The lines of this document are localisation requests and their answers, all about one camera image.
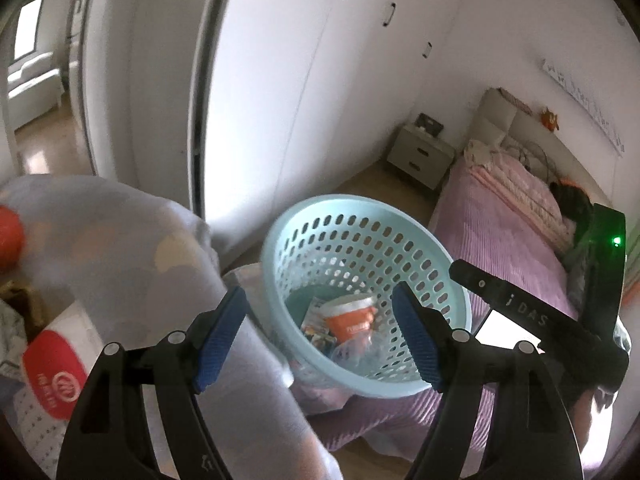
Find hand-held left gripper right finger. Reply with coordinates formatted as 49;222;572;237
391;282;583;480

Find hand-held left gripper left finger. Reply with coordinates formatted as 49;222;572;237
55;286;249;480

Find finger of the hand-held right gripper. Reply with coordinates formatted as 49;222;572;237
448;258;630;391

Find light blue plastic basket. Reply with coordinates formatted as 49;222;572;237
260;195;473;400

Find white packet with red label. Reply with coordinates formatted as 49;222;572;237
20;305;103;421

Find small clothes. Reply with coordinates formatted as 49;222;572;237
0;280;48;341

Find white patterned plastic bag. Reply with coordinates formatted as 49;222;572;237
0;375;71;476

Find red plastic bag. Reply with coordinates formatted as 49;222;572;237
0;205;26;271

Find tablet with white screen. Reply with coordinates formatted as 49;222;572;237
475;308;543;353

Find clear plastic bag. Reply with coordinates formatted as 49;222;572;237
330;332;396;376

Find orange and white cup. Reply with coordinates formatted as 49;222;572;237
320;296;377;343

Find black cloth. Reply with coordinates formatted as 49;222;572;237
549;182;596;226

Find pink ribbed bed cover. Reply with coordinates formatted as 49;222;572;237
295;160;601;461

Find colourful printed packet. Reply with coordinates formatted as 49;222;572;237
300;297;338;356

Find folded pink blankets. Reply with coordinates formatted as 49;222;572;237
462;152;576;253

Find grey printed blanket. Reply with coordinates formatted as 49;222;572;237
0;175;346;480

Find cream folded blanket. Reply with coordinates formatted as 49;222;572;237
465;140;506;163

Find beige padded headboard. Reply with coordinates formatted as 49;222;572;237
470;87;613;208

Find grey nightstand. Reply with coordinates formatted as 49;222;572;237
386;124;456;191

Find white wardrobe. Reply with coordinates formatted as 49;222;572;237
190;0;476;241

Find white sliding door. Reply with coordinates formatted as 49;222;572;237
80;0;236;211

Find white sofa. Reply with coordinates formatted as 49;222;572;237
6;52;66;131

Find window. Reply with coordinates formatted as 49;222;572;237
14;0;43;58

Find thin cable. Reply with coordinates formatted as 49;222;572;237
505;140;556;181

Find white wall strip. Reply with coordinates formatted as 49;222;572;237
541;58;628;153

